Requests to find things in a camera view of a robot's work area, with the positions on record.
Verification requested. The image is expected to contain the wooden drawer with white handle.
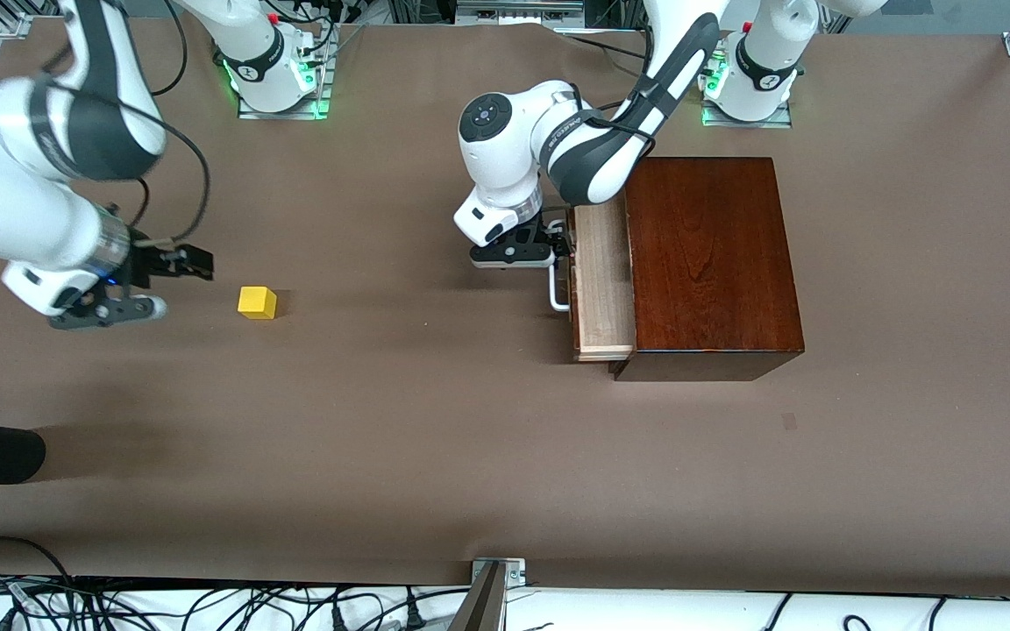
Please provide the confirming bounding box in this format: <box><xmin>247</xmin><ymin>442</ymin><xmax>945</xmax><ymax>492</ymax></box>
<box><xmin>548</xmin><ymin>203</ymin><xmax>638</xmax><ymax>363</ymax></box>

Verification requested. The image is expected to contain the yellow cube block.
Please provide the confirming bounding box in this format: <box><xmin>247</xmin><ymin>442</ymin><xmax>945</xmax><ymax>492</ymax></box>
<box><xmin>238</xmin><ymin>287</ymin><xmax>278</xmax><ymax>321</ymax></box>

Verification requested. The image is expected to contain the dark brown wooden cabinet box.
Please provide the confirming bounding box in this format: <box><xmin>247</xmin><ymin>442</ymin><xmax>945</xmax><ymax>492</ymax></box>
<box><xmin>612</xmin><ymin>157</ymin><xmax>806</xmax><ymax>383</ymax></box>

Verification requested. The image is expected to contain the silver equipment box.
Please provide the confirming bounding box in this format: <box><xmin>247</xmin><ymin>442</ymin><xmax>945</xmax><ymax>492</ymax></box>
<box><xmin>455</xmin><ymin>0</ymin><xmax>586</xmax><ymax>26</ymax></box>

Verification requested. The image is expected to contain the brown table cover sheet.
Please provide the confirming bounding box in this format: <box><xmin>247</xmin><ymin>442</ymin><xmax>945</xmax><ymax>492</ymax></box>
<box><xmin>0</xmin><ymin>18</ymin><xmax>1010</xmax><ymax>599</ymax></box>

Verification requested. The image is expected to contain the grey aluminium beam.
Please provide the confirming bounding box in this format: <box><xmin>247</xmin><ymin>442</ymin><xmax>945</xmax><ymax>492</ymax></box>
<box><xmin>447</xmin><ymin>562</ymin><xmax>507</xmax><ymax>631</ymax></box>

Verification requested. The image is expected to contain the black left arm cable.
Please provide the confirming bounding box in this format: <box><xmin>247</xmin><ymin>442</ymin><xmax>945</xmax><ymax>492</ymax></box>
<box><xmin>568</xmin><ymin>81</ymin><xmax>657</xmax><ymax>143</ymax></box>

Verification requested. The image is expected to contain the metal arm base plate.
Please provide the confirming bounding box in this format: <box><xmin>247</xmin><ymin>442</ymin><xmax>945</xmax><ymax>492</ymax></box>
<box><xmin>238</xmin><ymin>26</ymin><xmax>336</xmax><ymax>121</ymax></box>
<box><xmin>701</xmin><ymin>53</ymin><xmax>793</xmax><ymax>130</ymax></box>

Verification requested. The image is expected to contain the black right arm loop cable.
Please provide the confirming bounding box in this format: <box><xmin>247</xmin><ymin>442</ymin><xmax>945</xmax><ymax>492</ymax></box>
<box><xmin>150</xmin><ymin>0</ymin><xmax>188</xmax><ymax>97</ymax></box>

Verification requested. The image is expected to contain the black looped cable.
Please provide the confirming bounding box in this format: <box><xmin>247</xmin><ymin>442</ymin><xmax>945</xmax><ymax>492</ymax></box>
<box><xmin>0</xmin><ymin>535</ymin><xmax>78</xmax><ymax>586</ymax></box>

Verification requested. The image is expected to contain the small metal bracket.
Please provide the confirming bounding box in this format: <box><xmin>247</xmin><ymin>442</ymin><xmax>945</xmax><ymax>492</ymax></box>
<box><xmin>472</xmin><ymin>557</ymin><xmax>527</xmax><ymax>587</ymax></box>

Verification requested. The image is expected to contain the black cable with white label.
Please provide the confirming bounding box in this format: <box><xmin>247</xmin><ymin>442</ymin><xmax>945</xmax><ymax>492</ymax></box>
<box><xmin>0</xmin><ymin>580</ymin><xmax>43</xmax><ymax>631</ymax></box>

